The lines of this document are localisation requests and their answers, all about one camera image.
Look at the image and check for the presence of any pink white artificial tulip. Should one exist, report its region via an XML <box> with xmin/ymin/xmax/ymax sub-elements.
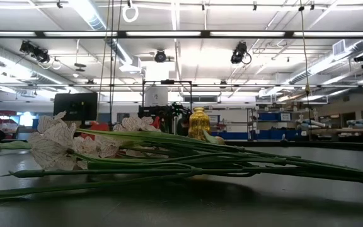
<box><xmin>202</xmin><ymin>128</ymin><xmax>227</xmax><ymax>146</ymax></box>

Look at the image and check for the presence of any white artificial flower bunch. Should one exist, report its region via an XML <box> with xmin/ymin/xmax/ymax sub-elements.
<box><xmin>0</xmin><ymin>110</ymin><xmax>363</xmax><ymax>202</ymax></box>

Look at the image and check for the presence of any yellow glass vase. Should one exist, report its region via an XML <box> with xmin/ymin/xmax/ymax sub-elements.
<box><xmin>187</xmin><ymin>107</ymin><xmax>212</xmax><ymax>142</ymax></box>

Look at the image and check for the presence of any person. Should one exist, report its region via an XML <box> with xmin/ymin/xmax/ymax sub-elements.
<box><xmin>177</xmin><ymin>119</ymin><xmax>190</xmax><ymax>137</ymax></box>

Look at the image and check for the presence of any black background robot equipment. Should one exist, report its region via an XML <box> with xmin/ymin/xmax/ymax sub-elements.
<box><xmin>138</xmin><ymin>102</ymin><xmax>192</xmax><ymax>137</ymax></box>

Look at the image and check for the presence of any white box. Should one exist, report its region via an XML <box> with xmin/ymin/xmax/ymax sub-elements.
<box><xmin>144</xmin><ymin>86</ymin><xmax>169</xmax><ymax>107</ymax></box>

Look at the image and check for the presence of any blue storage bin row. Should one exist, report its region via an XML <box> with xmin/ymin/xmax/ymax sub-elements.
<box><xmin>211</xmin><ymin>127</ymin><xmax>302</xmax><ymax>141</ymax></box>

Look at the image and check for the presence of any black overhead light bar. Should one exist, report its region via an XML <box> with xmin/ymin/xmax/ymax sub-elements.
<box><xmin>0</xmin><ymin>30</ymin><xmax>363</xmax><ymax>40</ymax></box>

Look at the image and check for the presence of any black computer monitor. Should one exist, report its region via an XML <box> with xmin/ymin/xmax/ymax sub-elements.
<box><xmin>53</xmin><ymin>92</ymin><xmax>98</xmax><ymax>129</ymax></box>

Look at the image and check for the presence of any white ceiling air vent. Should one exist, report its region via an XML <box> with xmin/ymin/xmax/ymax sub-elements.
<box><xmin>332</xmin><ymin>39</ymin><xmax>347</xmax><ymax>57</ymax></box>

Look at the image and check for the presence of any wooden workbench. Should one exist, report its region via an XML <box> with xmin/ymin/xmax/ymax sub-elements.
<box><xmin>309</xmin><ymin>127</ymin><xmax>363</xmax><ymax>143</ymax></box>

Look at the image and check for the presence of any black background rig frame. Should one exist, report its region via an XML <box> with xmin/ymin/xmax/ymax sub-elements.
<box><xmin>142</xmin><ymin>79</ymin><xmax>193</xmax><ymax>135</ymax></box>

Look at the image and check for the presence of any black overhead rig camera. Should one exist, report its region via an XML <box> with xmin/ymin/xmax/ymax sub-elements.
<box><xmin>230</xmin><ymin>40</ymin><xmax>253</xmax><ymax>66</ymax></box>
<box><xmin>154</xmin><ymin>49</ymin><xmax>168</xmax><ymax>64</ymax></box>
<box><xmin>19</xmin><ymin>40</ymin><xmax>51</xmax><ymax>64</ymax></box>

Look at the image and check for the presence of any black hanging cable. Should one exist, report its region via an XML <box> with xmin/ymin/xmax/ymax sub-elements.
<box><xmin>108</xmin><ymin>0</ymin><xmax>115</xmax><ymax>132</ymax></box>

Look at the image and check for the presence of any white cable ring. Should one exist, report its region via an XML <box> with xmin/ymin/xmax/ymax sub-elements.
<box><xmin>122</xmin><ymin>2</ymin><xmax>139</xmax><ymax>23</ymax></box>

